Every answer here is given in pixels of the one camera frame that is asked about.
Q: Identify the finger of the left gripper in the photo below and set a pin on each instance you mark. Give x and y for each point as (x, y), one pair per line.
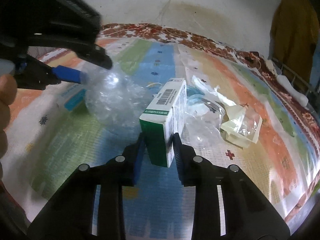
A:
(94, 54)
(71, 75)

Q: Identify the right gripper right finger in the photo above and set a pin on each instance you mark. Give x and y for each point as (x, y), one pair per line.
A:
(184, 155)

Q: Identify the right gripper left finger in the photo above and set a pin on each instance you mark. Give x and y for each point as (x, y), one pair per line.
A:
(133, 155)

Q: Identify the clear plastic bag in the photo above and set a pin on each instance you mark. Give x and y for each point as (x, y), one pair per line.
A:
(114, 98)

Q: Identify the green white medicine box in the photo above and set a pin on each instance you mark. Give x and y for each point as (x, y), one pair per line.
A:
(163, 118)

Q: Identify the clear bag with tubing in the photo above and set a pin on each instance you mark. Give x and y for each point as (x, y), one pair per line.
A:
(204, 129)

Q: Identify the blue surgical face mask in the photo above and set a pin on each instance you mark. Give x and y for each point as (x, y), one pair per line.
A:
(197, 102)

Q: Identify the person's left hand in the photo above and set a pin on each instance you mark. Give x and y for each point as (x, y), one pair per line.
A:
(8, 95)

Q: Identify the blue white mask package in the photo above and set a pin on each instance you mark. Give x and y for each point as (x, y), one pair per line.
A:
(72, 97)

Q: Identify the yellowish plastic wrapper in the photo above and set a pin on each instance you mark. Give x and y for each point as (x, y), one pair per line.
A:
(243, 125)

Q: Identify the brown floral blanket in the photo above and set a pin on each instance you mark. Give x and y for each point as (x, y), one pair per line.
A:
(251, 59)

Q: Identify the white pillow at bedside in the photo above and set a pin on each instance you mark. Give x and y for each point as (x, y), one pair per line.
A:
(299, 97)

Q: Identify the metal bed rail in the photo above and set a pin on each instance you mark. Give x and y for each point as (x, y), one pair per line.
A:
(296, 80)

